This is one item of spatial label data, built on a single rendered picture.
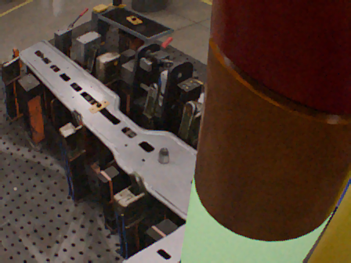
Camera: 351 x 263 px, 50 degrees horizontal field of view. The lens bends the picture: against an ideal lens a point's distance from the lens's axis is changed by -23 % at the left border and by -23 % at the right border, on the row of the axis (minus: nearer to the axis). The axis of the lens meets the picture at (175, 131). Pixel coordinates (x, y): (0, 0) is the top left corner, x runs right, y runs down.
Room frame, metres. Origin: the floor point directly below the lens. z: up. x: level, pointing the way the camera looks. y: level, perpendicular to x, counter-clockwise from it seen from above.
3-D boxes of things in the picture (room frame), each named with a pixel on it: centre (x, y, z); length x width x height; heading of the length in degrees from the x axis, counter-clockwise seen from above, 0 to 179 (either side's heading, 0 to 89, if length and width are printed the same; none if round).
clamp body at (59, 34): (1.81, 0.60, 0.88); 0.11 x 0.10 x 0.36; 137
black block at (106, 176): (0.97, 0.20, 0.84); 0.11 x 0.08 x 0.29; 137
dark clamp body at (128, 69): (1.45, 0.17, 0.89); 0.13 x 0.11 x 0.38; 137
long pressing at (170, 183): (1.29, 0.30, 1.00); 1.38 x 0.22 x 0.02; 47
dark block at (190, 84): (1.29, -0.03, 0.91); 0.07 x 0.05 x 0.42; 137
